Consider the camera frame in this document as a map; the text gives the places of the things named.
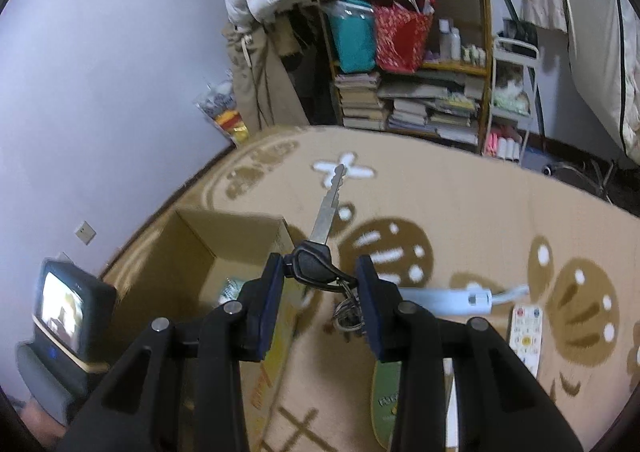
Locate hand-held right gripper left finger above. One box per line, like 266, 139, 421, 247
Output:
57, 252, 287, 452

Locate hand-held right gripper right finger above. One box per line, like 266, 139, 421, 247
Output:
356, 254, 586, 452

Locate light blue power bank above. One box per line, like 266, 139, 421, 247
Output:
400, 284, 531, 315

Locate bunch of keys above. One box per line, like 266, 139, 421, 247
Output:
291, 164, 368, 333

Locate brown cardboard box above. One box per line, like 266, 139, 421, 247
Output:
102, 207, 301, 438

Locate green oval card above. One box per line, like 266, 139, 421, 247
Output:
370, 359, 403, 450

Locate grey white air conditioner remote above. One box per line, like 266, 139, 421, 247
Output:
442, 357, 460, 452

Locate white television remote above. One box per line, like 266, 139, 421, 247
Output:
507, 304, 544, 380

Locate beige floral blanket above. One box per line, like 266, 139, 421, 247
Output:
100, 124, 640, 452

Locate wide stack of books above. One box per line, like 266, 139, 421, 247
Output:
387, 97, 481, 145

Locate snack packet yellow red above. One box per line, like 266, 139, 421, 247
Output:
197, 77, 251, 148

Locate short stack of books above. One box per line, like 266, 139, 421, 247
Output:
334, 72, 388, 130

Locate beige coat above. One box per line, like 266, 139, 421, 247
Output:
225, 22, 308, 133

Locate black chair legs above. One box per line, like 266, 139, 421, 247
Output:
542, 157, 621, 203

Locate white trolley cart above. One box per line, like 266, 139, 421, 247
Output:
482, 37, 541, 163

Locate teal bag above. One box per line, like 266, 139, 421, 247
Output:
325, 0, 377, 73

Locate red patterned bag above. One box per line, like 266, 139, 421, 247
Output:
372, 0, 435, 73

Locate wooden shelf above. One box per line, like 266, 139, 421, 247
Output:
317, 0, 493, 153

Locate cream duvet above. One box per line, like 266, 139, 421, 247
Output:
560, 0, 640, 158

